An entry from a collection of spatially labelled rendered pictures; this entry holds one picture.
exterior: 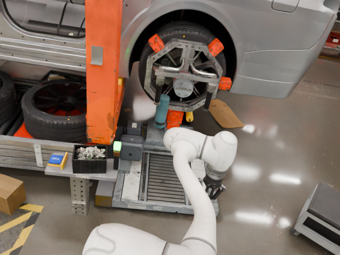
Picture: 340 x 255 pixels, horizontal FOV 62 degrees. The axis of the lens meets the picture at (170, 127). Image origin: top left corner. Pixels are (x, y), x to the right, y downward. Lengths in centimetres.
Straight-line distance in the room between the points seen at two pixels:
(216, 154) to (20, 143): 149
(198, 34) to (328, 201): 149
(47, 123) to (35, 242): 78
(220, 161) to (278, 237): 138
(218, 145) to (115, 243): 56
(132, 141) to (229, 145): 115
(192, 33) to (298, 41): 75
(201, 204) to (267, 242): 150
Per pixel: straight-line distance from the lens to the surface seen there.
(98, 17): 152
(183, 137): 111
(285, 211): 262
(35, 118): 223
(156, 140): 247
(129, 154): 215
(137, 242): 73
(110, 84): 166
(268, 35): 218
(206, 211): 88
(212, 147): 111
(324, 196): 241
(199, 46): 200
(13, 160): 236
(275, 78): 234
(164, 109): 207
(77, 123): 215
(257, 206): 253
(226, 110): 353
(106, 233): 75
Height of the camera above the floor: 178
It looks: 36 degrees down
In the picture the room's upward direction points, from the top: 11 degrees clockwise
